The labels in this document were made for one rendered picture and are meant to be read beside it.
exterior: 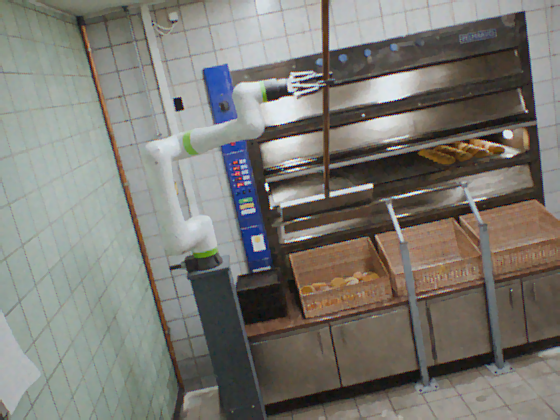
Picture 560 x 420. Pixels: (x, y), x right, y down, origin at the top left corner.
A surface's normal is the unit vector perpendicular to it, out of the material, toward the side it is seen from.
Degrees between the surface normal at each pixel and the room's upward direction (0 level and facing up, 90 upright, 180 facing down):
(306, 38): 90
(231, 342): 90
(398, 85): 70
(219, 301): 90
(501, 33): 90
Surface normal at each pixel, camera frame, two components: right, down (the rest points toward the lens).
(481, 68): 0.00, -0.13
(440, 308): 0.08, 0.21
